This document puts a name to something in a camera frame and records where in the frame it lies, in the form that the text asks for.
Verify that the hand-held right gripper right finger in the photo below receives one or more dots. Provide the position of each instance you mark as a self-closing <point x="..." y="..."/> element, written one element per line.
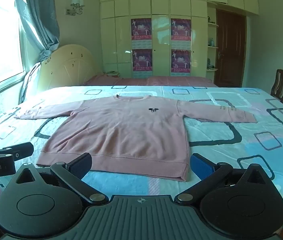
<point x="201" y="166"/>

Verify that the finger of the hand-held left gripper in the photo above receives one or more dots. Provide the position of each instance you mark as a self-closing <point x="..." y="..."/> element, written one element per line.
<point x="19" y="151"/>

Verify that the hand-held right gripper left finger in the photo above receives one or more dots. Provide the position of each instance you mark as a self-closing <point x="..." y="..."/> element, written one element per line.
<point x="80" y="166"/>

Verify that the pink sweater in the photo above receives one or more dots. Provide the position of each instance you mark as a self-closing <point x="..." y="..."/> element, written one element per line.
<point x="126" y="130"/>

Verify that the patterned bed sheet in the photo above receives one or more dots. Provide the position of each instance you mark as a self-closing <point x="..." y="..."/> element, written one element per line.
<point x="231" y="120"/>

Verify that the pink mattress cover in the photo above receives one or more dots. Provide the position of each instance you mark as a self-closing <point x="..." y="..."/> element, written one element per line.
<point x="156" y="80"/>

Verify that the cream round headboard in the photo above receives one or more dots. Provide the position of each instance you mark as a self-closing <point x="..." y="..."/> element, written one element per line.
<point x="69" y="67"/>

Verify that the stack of papers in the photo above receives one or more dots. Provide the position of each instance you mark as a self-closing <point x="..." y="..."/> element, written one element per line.
<point x="112" y="73"/>

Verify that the wooden chair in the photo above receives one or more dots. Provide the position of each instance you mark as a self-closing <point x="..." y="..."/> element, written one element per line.
<point x="280" y="85"/>

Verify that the corner shelf unit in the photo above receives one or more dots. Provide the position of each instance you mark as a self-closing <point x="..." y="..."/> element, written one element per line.
<point x="212" y="47"/>

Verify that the brown wooden door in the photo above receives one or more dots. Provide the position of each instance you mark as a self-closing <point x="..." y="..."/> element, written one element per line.
<point x="231" y="50"/>

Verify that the small blue bottle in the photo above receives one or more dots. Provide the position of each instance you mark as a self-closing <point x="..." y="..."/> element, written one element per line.
<point x="211" y="41"/>

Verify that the cream wardrobe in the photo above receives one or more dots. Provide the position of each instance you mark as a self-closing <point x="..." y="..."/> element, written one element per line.
<point x="161" y="42"/>

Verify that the grey-blue curtain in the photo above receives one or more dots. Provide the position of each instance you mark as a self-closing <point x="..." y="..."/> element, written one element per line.
<point x="39" y="17"/>

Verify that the purple wall poster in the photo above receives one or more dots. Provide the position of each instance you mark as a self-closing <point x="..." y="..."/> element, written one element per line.
<point x="180" y="32"/>
<point x="142" y="60"/>
<point x="180" y="62"/>
<point x="141" y="31"/>

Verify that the wall lamp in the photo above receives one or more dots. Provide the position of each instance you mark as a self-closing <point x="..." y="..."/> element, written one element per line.
<point x="76" y="5"/>

